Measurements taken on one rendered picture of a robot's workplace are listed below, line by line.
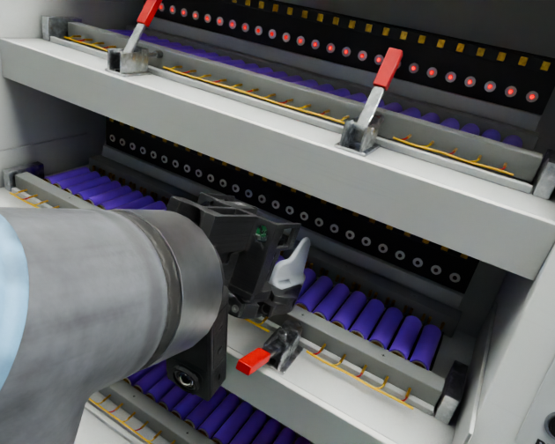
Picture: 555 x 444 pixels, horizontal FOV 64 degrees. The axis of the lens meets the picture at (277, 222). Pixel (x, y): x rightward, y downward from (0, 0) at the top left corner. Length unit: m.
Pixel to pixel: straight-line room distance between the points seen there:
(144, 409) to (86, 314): 0.40
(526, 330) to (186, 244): 0.24
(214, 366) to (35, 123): 0.45
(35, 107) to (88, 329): 0.53
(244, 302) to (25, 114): 0.44
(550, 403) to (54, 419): 0.30
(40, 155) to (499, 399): 0.62
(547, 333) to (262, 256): 0.20
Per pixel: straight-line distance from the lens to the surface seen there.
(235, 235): 0.31
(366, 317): 0.47
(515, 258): 0.36
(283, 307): 0.38
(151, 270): 0.22
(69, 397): 0.20
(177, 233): 0.25
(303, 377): 0.41
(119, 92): 0.50
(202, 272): 0.25
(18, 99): 0.68
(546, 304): 0.36
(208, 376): 0.37
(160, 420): 0.58
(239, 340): 0.43
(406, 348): 0.45
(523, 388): 0.37
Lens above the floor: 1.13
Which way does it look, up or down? 9 degrees down
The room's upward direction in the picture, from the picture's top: 19 degrees clockwise
